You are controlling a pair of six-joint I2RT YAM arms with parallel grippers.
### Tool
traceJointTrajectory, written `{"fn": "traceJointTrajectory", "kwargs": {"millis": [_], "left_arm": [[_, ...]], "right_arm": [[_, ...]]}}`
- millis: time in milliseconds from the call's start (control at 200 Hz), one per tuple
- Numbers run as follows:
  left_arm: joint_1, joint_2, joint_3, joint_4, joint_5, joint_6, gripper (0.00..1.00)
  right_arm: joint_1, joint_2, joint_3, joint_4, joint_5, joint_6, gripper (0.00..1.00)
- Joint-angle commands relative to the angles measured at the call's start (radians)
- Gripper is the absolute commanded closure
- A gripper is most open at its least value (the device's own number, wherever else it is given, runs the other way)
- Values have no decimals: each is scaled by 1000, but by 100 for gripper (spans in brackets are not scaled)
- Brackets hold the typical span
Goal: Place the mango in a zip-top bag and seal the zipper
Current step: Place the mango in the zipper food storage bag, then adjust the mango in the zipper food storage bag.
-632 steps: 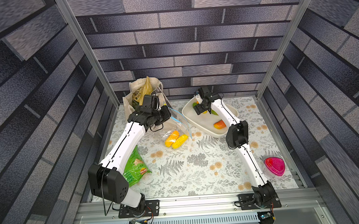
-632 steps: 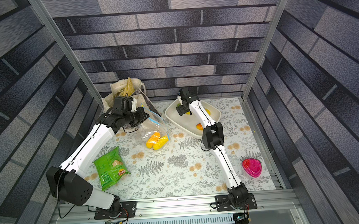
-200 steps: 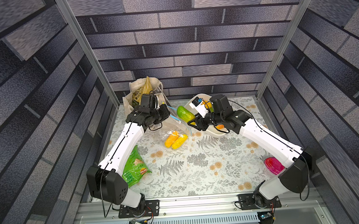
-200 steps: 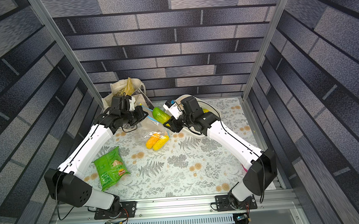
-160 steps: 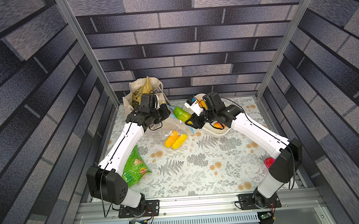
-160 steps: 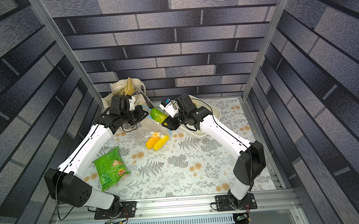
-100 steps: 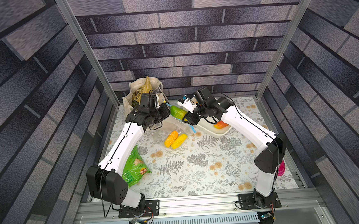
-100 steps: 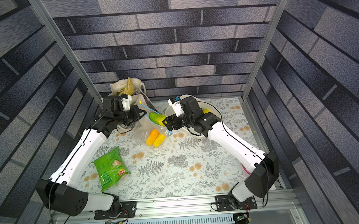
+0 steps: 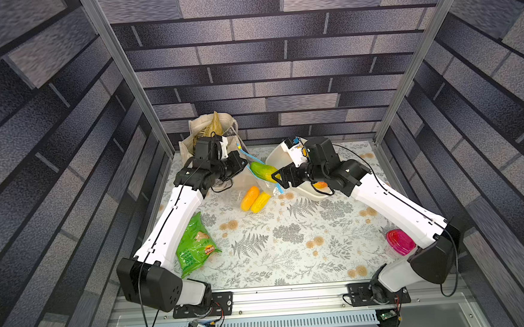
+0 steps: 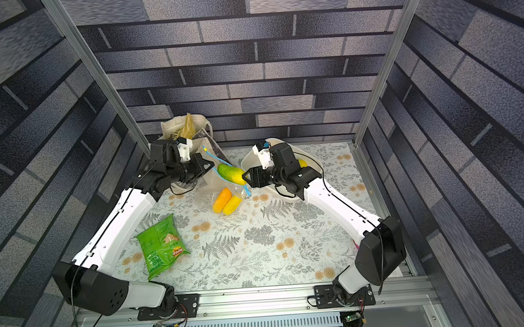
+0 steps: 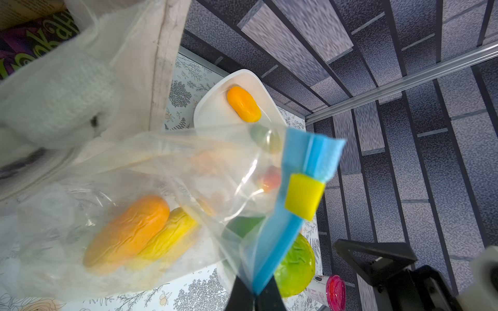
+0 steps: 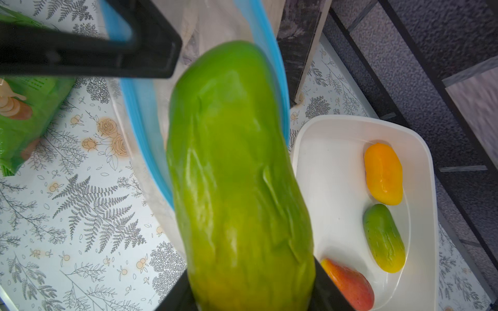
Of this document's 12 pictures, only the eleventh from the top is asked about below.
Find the white serving dish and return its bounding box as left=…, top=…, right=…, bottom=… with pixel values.
left=193, top=69, right=286, bottom=128

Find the green mango at right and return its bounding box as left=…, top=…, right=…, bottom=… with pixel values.
left=249, top=124, right=283, bottom=154

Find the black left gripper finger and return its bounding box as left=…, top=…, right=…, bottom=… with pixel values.
left=224, top=277, right=287, bottom=311

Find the pink lidded container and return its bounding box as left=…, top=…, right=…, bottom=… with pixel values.
left=304, top=275, right=346, bottom=311

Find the right aluminium frame post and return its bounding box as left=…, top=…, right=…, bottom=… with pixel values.
left=306, top=42, right=497, bottom=124

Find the yellow mango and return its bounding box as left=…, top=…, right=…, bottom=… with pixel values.
left=126, top=207, right=199, bottom=271

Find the beige canvas tote bag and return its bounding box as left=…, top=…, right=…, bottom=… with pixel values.
left=1, top=1, right=190, bottom=203

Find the clear zip-top bag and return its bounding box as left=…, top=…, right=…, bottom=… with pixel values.
left=0, top=123, right=347, bottom=302

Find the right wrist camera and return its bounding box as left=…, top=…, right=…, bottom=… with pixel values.
left=457, top=246, right=497, bottom=310

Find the green mango near tote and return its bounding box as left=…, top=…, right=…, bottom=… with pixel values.
left=226, top=216, right=315, bottom=298

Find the orange mango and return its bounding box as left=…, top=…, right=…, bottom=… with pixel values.
left=83, top=195, right=170, bottom=274
left=226, top=86, right=262, bottom=123

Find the red mango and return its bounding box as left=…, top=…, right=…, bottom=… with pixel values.
left=258, top=166, right=282, bottom=193

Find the floral table mat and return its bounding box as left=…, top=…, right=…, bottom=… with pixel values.
left=0, top=46, right=326, bottom=311

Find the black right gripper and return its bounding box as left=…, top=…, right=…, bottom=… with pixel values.
left=333, top=239, right=462, bottom=310

